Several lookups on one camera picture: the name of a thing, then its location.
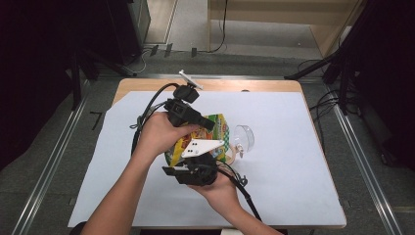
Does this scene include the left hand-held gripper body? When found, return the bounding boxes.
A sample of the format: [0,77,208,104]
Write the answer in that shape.
[163,70,204,128]

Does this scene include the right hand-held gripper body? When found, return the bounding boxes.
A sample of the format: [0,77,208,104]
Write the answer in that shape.
[174,138,226,187]

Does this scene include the colourful spouted refill pouch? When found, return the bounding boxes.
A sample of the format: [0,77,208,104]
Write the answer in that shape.
[164,113,231,167]

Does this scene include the person's right hand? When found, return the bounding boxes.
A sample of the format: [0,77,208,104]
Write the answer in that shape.
[188,171,242,214]

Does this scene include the person's left hand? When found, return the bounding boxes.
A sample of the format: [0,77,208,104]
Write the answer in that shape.
[135,112,200,160]

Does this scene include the white box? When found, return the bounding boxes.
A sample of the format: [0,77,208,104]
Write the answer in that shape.
[220,227,245,235]

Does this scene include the black cabinet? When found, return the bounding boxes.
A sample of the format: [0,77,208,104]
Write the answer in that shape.
[107,0,152,66]

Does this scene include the white table mat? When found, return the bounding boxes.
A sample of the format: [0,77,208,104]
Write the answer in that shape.
[68,90,347,228]

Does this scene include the black metal stand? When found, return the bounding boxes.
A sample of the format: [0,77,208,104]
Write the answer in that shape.
[69,45,138,111]

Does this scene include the black tripod stand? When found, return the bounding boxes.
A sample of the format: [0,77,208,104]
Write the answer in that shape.
[283,0,386,107]

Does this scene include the dark curtain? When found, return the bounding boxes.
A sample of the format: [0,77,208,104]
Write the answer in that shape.
[0,0,111,171]
[353,0,415,171]

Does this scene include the light wooden shelf unit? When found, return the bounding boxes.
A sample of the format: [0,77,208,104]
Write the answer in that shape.
[207,0,364,59]

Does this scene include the left hand-held gripper black cable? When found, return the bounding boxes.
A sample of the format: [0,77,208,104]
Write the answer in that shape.
[128,82,181,157]

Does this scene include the hand-held gripper black cable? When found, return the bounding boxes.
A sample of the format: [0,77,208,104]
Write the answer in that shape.
[128,82,181,157]
[214,160,264,223]

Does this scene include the right hand-held gripper black cable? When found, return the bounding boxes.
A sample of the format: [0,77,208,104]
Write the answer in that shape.
[214,160,264,223]

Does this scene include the white floor cable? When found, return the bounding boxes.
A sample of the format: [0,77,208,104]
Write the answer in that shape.
[125,48,153,74]

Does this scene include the short metal floor rail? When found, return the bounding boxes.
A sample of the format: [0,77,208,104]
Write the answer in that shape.
[97,72,327,81]

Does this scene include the hanging black cable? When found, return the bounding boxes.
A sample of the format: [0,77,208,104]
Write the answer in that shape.
[207,0,230,54]

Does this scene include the black floor cables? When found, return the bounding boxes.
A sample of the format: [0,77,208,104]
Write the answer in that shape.
[297,58,347,155]

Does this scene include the long metal floor rail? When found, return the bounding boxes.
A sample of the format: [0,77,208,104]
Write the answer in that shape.
[11,81,92,235]
[332,103,404,235]

